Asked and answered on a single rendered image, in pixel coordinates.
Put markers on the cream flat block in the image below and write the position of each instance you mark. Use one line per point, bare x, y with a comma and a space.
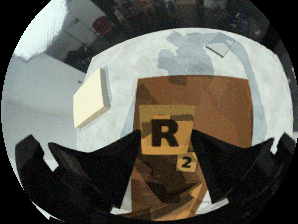
91, 99

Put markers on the brown wooden board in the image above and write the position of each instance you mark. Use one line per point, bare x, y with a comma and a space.
174, 209

